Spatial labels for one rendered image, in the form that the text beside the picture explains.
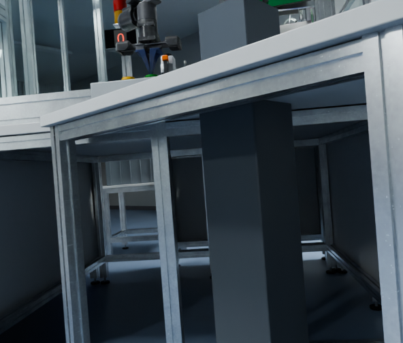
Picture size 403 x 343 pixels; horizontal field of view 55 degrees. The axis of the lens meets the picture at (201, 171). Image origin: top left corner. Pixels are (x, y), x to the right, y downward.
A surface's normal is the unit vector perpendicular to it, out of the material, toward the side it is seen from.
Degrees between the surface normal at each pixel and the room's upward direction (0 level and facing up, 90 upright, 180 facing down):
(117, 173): 90
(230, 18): 90
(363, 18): 90
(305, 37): 90
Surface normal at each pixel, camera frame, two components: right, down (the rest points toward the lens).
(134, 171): -0.11, 0.01
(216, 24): -0.69, 0.05
